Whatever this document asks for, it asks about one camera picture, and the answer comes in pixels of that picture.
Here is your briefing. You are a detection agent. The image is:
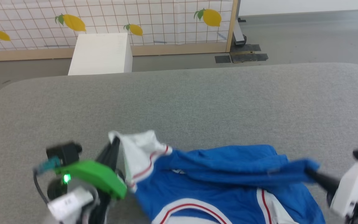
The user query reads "thin black cable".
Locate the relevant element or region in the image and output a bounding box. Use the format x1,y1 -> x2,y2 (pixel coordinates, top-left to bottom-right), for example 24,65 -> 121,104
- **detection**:
33,169 -> 51,205

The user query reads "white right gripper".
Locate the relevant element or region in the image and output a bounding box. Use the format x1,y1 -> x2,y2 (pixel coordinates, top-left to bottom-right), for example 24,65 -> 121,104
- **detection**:
305,159 -> 358,218

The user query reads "long black floor tape patch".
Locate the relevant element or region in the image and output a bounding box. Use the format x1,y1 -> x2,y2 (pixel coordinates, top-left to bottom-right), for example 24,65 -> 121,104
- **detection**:
231,53 -> 269,63

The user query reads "white box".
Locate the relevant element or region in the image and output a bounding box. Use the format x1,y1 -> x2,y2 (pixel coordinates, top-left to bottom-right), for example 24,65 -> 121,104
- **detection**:
68,33 -> 133,76

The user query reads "blue and white sports jersey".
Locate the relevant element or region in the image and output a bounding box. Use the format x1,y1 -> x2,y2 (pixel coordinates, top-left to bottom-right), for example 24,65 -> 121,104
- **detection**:
108,130 -> 326,224

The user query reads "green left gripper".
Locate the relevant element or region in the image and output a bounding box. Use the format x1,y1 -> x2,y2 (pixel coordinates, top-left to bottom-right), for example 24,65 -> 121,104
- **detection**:
54,137 -> 127,200

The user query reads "lemon print grid panel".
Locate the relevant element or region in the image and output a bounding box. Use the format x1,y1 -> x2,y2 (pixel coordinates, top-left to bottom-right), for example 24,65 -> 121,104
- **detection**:
0,0 -> 241,62

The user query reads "grey metal panel stand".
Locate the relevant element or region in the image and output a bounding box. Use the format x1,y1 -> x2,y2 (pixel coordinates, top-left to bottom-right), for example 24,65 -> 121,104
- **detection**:
233,0 -> 247,47

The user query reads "black floor tape strip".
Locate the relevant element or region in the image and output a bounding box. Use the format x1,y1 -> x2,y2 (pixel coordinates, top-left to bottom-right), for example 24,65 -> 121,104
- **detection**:
230,44 -> 261,53

